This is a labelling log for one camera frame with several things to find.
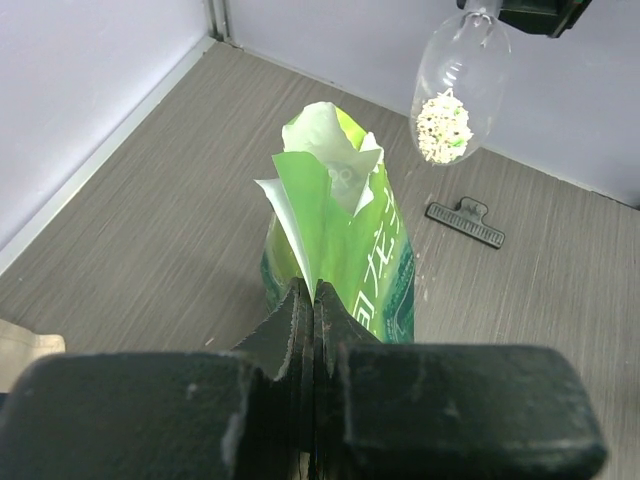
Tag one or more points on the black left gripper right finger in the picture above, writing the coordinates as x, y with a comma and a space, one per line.
445, 411

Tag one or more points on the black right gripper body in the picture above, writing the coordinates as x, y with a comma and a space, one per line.
550, 18

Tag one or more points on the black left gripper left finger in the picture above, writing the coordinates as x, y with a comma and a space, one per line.
241, 414

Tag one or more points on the clear plastic scoop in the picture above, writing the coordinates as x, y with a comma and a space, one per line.
470, 54

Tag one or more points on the green litter bag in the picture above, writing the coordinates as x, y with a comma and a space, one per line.
335, 220

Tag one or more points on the black bag clip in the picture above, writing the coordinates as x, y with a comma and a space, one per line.
467, 218

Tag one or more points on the cat litter pile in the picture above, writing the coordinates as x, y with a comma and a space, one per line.
442, 127

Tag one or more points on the beige canvas tote bag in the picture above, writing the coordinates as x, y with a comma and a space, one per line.
19, 347

